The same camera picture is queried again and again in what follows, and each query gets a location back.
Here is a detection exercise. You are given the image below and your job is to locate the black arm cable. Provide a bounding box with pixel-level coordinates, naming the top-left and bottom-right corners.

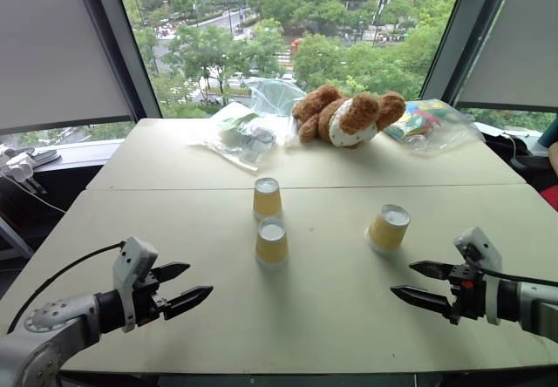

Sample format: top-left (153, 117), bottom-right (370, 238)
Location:
top-left (5, 241), bottom-right (127, 335)
top-left (480, 270), bottom-right (558, 287)

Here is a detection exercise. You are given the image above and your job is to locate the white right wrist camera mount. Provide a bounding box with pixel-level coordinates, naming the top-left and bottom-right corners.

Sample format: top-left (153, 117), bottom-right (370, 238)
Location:
top-left (453, 226), bottom-right (504, 326)

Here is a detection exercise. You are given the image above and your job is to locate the dark grey flat device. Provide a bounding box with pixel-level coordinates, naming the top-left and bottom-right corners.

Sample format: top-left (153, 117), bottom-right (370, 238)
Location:
top-left (24, 147), bottom-right (63, 165)

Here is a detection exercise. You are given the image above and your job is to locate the brown teddy bear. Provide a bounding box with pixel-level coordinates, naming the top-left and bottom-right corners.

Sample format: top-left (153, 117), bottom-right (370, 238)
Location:
top-left (290, 84), bottom-right (408, 150)

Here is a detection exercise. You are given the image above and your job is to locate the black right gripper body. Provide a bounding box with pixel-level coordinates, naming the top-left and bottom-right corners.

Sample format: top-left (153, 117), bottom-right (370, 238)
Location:
top-left (445, 263), bottom-right (487, 326)

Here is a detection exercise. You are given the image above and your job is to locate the white plug adapter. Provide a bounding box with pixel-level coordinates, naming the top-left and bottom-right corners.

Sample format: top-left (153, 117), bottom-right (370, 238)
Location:
top-left (0, 150), bottom-right (37, 184)

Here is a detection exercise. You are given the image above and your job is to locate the clear bag of colourful toys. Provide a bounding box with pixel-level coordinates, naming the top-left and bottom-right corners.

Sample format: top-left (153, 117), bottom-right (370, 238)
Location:
top-left (383, 97), bottom-right (486, 158)

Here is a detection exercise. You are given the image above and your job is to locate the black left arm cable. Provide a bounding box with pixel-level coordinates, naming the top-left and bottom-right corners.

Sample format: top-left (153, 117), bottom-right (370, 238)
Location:
top-left (5, 241), bottom-right (127, 335)

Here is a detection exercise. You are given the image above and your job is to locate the person in red clothing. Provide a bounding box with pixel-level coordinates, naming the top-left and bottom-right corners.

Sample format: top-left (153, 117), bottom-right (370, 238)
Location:
top-left (539, 140), bottom-right (558, 214)

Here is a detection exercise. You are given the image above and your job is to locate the yellow paper cup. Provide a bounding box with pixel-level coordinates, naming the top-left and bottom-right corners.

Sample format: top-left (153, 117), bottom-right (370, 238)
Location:
top-left (254, 217), bottom-right (290, 274)
top-left (364, 203), bottom-right (412, 258)
top-left (252, 176), bottom-right (283, 223)

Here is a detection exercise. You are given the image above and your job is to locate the black bag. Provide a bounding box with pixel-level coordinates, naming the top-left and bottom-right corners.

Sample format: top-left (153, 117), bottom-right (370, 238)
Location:
top-left (478, 124), bottom-right (558, 184)

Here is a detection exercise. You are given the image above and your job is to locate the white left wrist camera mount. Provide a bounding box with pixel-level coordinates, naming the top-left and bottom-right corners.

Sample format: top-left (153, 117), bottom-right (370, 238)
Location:
top-left (112, 236), bottom-right (160, 334)

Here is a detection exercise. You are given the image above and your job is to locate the dark window frame post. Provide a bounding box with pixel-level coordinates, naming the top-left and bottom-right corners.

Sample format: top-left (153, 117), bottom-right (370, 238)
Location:
top-left (417, 0), bottom-right (521, 105)
top-left (71, 0), bottom-right (163, 120)

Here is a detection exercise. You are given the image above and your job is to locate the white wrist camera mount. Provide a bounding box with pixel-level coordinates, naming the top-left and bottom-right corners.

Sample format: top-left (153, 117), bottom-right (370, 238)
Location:
top-left (453, 226), bottom-right (504, 326)
top-left (112, 236), bottom-right (160, 334)

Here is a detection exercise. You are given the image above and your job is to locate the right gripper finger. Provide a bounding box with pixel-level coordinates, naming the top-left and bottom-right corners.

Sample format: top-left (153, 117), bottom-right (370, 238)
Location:
top-left (408, 260), bottom-right (454, 282)
top-left (389, 285), bottom-right (453, 316)

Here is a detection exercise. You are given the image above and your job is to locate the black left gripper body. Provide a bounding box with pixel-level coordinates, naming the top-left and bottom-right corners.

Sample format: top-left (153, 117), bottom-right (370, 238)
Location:
top-left (132, 268), bottom-right (170, 327)

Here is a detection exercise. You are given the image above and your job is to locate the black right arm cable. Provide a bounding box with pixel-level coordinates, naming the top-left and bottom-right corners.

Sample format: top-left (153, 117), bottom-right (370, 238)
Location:
top-left (480, 270), bottom-right (558, 287)

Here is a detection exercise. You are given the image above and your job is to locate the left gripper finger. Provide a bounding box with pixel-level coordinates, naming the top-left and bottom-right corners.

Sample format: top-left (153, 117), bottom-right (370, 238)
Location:
top-left (163, 285), bottom-right (214, 321)
top-left (152, 262), bottom-right (192, 282)

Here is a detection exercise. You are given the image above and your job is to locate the grey roller blind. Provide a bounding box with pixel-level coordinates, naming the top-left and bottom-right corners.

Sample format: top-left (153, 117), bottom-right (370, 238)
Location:
top-left (456, 0), bottom-right (558, 110)
top-left (0, 0), bottom-right (134, 132)

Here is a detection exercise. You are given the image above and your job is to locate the bluish clear plastic bag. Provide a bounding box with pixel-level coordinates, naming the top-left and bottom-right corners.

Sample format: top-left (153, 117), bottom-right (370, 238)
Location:
top-left (241, 77), bottom-right (309, 146)

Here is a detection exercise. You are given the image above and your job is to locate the clear bag with green label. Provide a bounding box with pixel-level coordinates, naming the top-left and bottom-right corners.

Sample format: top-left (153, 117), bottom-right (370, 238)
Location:
top-left (187, 100), bottom-right (281, 175)

